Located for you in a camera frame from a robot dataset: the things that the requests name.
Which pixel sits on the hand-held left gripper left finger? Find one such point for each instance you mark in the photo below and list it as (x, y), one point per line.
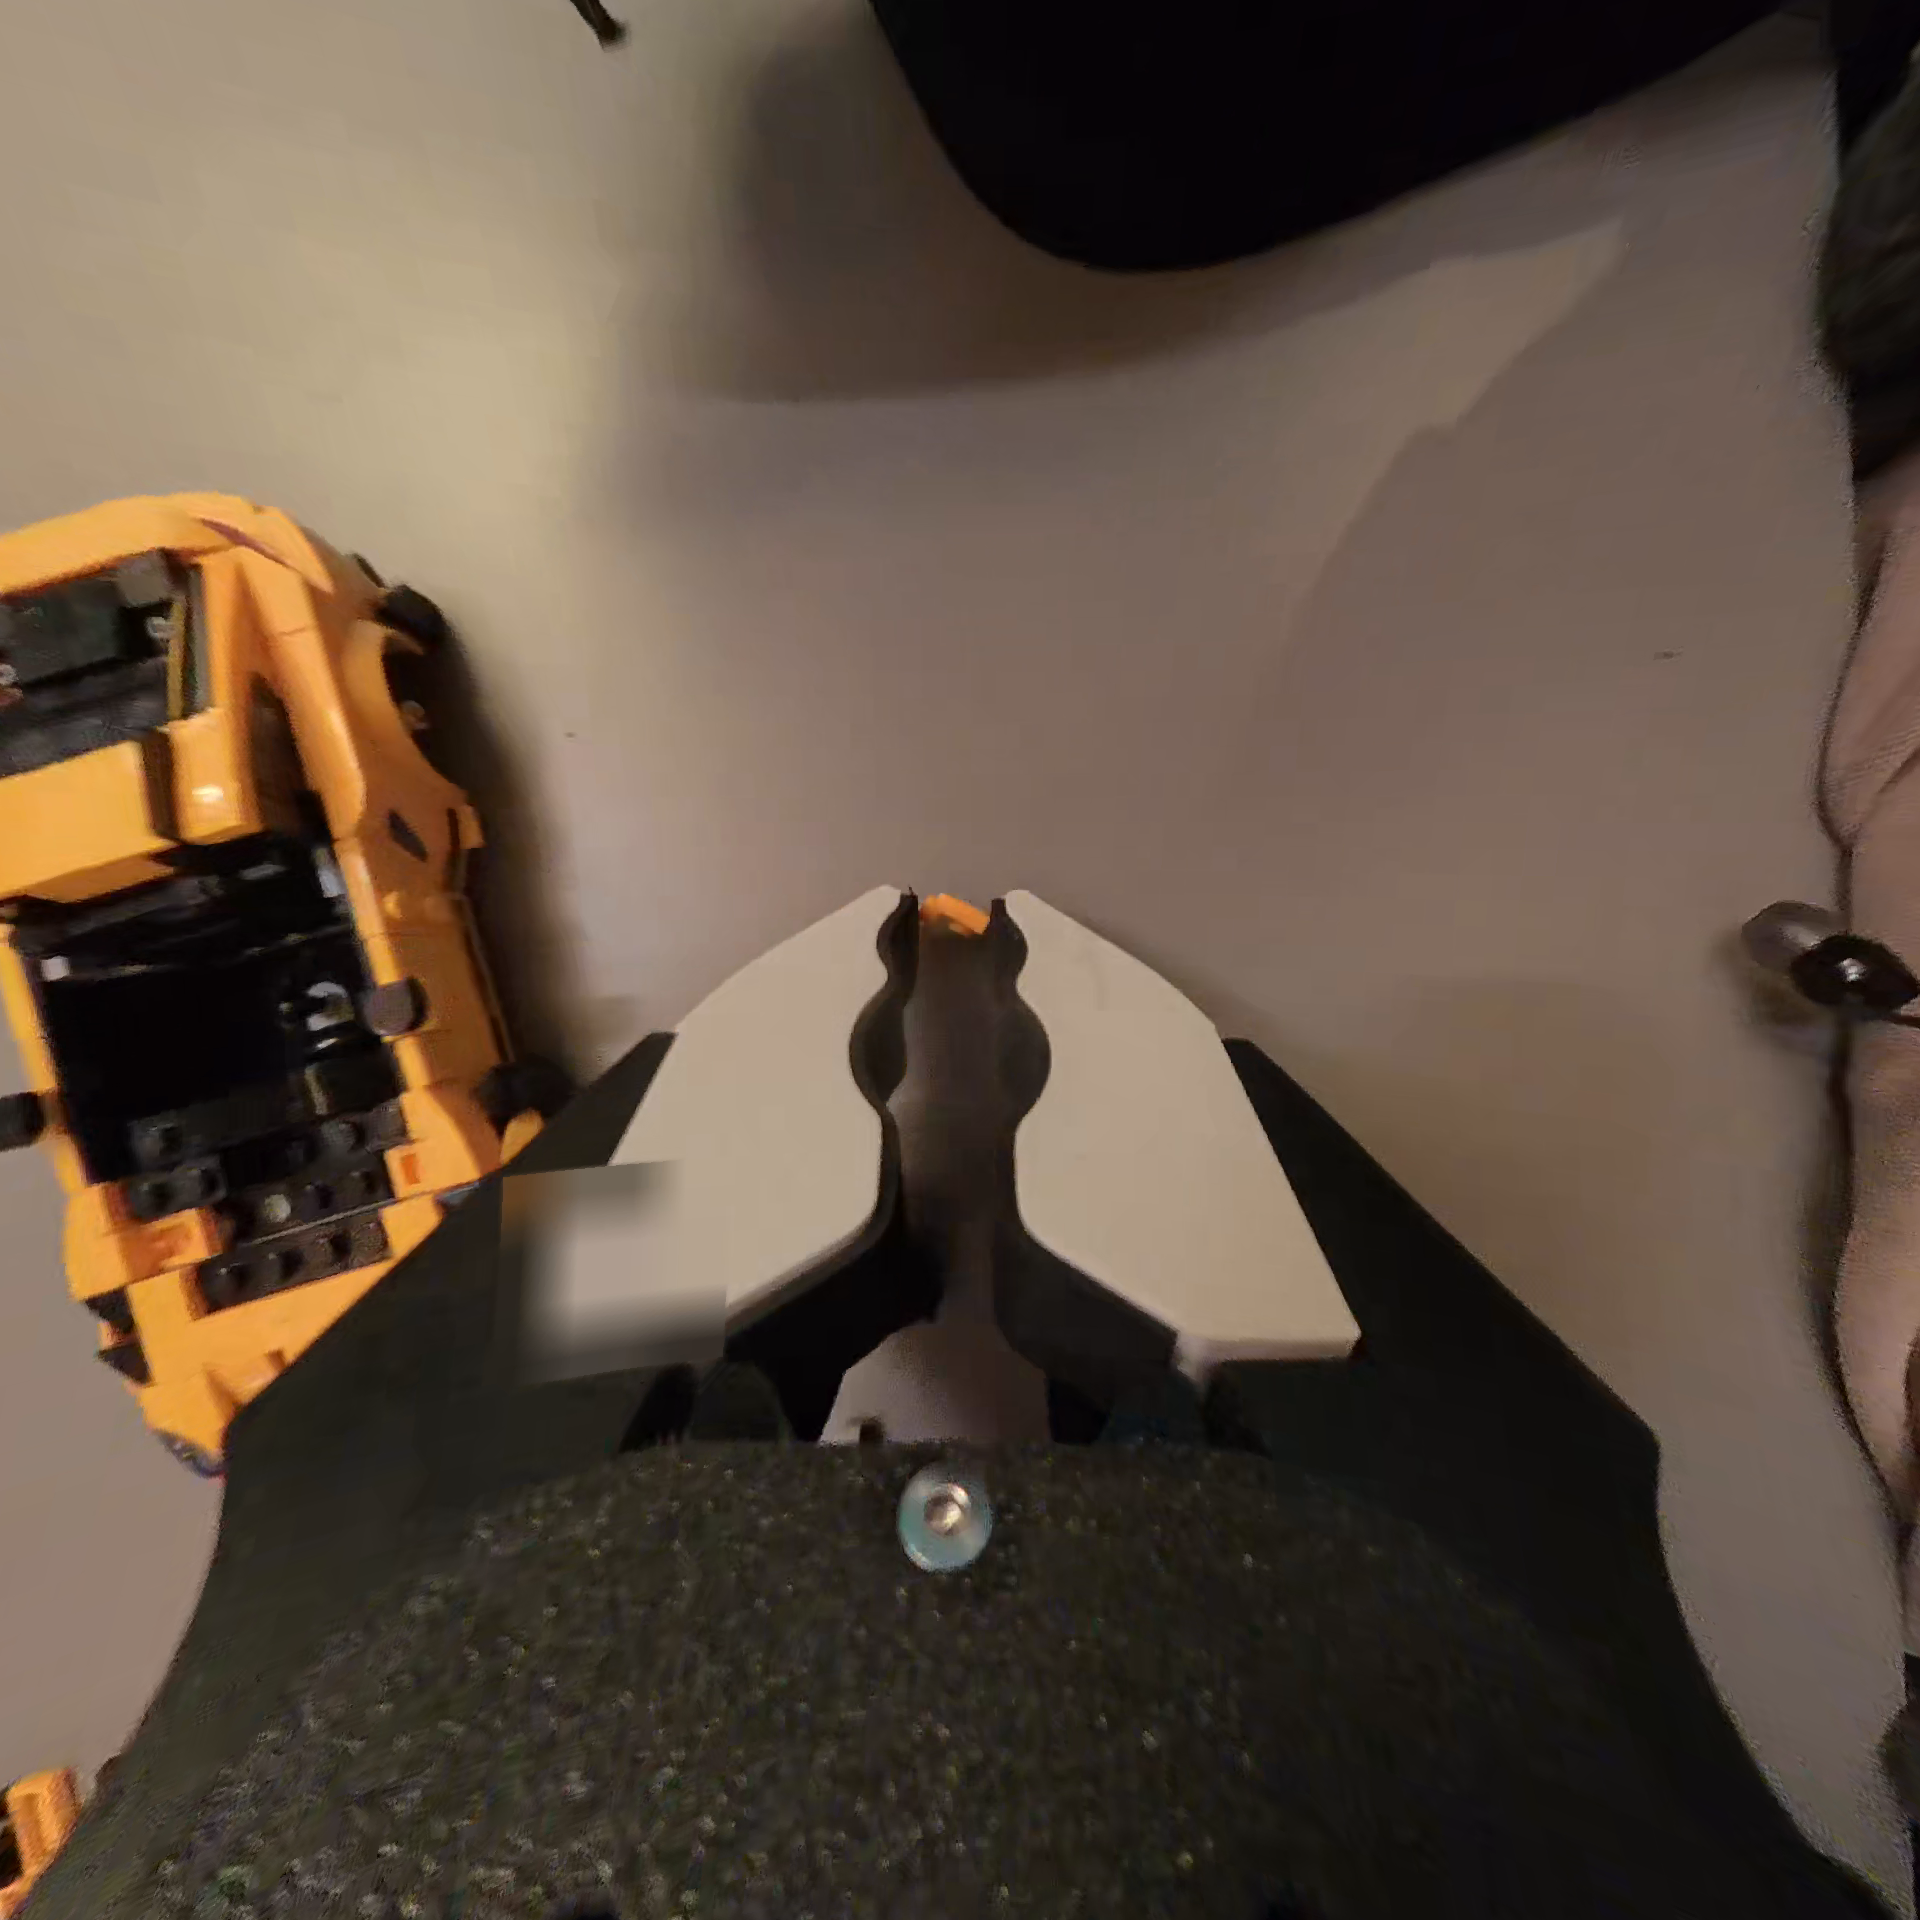
(750, 1080)

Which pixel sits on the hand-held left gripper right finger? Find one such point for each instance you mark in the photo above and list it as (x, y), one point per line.
(1154, 1172)

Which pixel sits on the orange lego plate piece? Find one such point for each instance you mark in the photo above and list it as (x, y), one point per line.
(953, 912)

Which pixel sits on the orange lego car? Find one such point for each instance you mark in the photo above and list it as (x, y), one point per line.
(225, 781)

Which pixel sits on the black lavalier microphone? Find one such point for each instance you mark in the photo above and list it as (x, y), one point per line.
(1851, 974)

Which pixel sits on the black round mesh pad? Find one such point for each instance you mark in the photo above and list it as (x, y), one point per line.
(1276, 120)

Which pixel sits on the black fleece jacket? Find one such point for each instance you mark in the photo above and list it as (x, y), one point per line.
(1875, 300)

